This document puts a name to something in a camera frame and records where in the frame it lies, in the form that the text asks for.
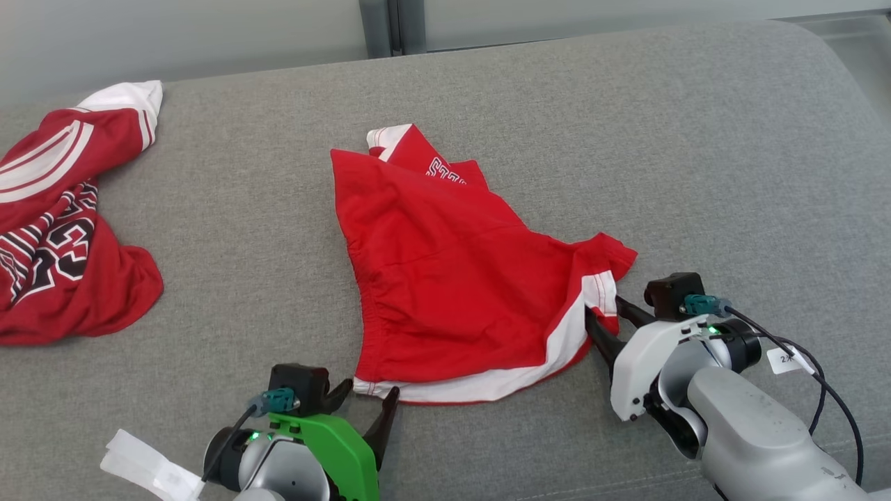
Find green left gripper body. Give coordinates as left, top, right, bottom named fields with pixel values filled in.
left=268, top=414, right=380, bottom=501

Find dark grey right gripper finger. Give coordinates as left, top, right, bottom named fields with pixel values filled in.
left=585, top=306, right=627, bottom=380
left=616, top=296, right=655, bottom=328

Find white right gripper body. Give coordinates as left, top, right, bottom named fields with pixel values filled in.
left=610, top=315, right=711, bottom=422

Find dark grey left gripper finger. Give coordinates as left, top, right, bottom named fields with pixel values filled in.
left=324, top=379, right=354, bottom=415
left=363, top=387, right=401, bottom=470

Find red shorts with white stripe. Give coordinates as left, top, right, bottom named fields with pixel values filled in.
left=331, top=124, right=638, bottom=406

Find red white basketball jersey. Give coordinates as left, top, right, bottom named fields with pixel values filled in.
left=0, top=80, right=164, bottom=347

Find teal left camera connector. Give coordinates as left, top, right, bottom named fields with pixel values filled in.
left=247, top=388, right=300, bottom=418

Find teal camera connector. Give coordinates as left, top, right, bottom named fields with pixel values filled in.
left=681, top=294, right=732, bottom=317
left=247, top=388, right=300, bottom=418

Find teal right camera connector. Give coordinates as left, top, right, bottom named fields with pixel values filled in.
left=681, top=294, right=732, bottom=317

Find white right cable tag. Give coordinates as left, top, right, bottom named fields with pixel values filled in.
left=767, top=346, right=815, bottom=376

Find white cable tag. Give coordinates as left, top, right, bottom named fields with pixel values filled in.
left=767, top=346, right=815, bottom=376
left=101, top=429, right=204, bottom=501

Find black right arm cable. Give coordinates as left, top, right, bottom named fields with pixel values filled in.
left=724, top=306, right=864, bottom=488

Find white left cable tag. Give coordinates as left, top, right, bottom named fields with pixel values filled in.
left=101, top=429, right=204, bottom=501

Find grey partition frame rail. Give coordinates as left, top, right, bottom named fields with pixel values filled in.
left=358, top=0, right=427, bottom=58

